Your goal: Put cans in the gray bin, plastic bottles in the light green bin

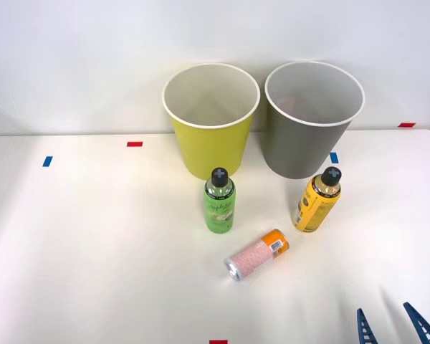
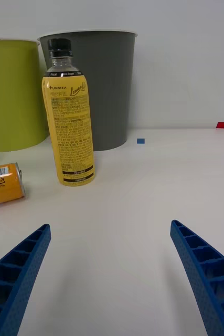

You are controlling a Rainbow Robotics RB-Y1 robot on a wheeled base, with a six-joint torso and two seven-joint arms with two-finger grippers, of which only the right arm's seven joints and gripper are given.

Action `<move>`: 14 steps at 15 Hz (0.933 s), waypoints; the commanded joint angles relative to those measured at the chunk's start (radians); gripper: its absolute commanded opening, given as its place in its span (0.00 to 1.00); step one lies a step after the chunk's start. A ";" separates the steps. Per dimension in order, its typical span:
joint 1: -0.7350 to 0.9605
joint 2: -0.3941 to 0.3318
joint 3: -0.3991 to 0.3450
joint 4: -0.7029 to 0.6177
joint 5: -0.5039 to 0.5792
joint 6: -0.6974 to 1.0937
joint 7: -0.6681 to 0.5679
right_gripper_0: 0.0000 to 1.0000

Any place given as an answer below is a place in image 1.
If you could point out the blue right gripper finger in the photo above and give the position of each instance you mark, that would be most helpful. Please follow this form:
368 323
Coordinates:
424 328
363 329

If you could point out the yellow label plastic bottle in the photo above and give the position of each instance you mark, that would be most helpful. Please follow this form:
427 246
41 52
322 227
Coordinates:
313 208

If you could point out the orange and pink drink can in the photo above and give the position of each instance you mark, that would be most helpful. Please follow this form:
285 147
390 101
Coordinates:
256 255

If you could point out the green label plastic bottle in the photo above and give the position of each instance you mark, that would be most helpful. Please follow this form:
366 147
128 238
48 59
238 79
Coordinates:
219 211

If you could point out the grey plastic bin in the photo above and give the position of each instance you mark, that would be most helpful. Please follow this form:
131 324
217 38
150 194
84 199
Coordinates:
301 147

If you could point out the yellow-green plastic bin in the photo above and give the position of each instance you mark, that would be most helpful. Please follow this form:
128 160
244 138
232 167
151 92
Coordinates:
211 150

